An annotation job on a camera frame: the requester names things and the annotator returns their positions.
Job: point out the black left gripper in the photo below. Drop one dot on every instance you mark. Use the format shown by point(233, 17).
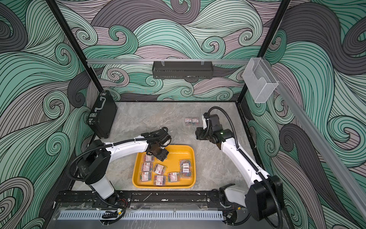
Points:
point(163, 156)

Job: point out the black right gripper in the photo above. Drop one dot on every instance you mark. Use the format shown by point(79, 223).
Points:
point(199, 133)

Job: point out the paper clip box two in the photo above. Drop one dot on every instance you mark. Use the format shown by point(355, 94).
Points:
point(148, 158)

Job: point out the paper clip box one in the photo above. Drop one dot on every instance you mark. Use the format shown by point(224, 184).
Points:
point(195, 121)

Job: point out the paper clip box three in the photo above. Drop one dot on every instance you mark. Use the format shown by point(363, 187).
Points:
point(188, 121)

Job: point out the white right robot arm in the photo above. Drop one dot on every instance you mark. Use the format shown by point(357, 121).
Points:
point(265, 196)

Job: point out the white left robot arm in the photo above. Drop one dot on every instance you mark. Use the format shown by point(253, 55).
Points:
point(90, 166)

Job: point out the paper clip box four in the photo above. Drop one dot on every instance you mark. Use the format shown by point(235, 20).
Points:
point(147, 167)

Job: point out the paper clip box five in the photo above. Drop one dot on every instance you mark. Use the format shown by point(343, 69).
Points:
point(159, 169)

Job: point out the paper clip box six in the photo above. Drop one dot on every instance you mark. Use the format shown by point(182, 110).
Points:
point(145, 176)

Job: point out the paper clip box seven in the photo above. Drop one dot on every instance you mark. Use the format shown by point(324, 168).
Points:
point(159, 180)

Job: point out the paper clip box nine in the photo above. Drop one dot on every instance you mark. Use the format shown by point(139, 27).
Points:
point(185, 163)

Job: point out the paper clip box eight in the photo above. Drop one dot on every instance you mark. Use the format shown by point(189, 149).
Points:
point(174, 177)

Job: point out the paper clip box ten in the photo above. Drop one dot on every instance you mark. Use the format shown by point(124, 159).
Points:
point(186, 173)

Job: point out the yellow plastic tray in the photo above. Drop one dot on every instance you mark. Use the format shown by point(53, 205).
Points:
point(177, 171)

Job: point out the black briefcase with metal handle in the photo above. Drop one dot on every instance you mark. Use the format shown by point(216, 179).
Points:
point(102, 114)

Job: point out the clear acrylic wall holder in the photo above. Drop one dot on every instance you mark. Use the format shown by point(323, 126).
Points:
point(260, 79)

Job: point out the black wall-mounted shelf tray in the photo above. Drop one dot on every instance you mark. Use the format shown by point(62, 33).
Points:
point(182, 70)

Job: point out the black corner frame post right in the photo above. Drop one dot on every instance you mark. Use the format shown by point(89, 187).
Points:
point(273, 27)

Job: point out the black corner frame post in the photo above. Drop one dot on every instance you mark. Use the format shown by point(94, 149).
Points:
point(69, 35)
point(273, 27)

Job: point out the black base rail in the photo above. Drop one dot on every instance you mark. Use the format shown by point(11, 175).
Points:
point(129, 199)

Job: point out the black corner frame post left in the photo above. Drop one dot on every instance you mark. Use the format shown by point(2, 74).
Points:
point(69, 35)

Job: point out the aluminium wall rail back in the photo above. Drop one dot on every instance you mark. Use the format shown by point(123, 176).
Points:
point(131, 61)

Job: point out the aluminium wall rail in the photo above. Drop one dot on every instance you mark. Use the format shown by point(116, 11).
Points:
point(131, 61)
point(320, 136)

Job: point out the white slotted cable duct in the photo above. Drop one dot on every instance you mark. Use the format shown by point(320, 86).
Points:
point(144, 215)

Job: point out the aluminium wall rail right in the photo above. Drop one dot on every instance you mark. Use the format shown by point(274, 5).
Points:
point(320, 136)

